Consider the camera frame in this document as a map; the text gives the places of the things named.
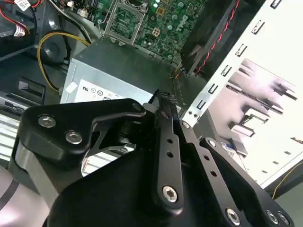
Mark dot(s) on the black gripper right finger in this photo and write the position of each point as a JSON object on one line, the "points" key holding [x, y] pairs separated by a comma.
{"points": [[213, 165]]}

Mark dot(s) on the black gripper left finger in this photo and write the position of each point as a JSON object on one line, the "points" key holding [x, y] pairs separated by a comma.
{"points": [[71, 123]]}

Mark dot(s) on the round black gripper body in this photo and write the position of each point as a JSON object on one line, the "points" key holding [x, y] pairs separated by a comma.
{"points": [[113, 196]]}

